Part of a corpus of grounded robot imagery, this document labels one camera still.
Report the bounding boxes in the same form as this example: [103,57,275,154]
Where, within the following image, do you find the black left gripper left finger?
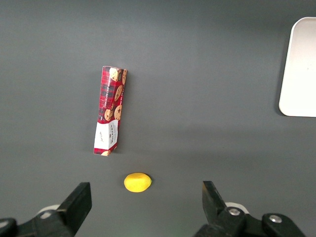
[0,182,92,237]

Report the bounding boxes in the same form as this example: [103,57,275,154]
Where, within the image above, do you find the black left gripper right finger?
[194,181,307,237]

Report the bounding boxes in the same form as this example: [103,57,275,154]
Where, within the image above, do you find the beige rectangular tray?
[278,16,316,118]

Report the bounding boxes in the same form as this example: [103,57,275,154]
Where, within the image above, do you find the yellow lemon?
[123,172,153,193]

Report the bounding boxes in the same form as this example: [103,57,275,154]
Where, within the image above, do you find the red tartan cookie box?
[93,65,128,157]

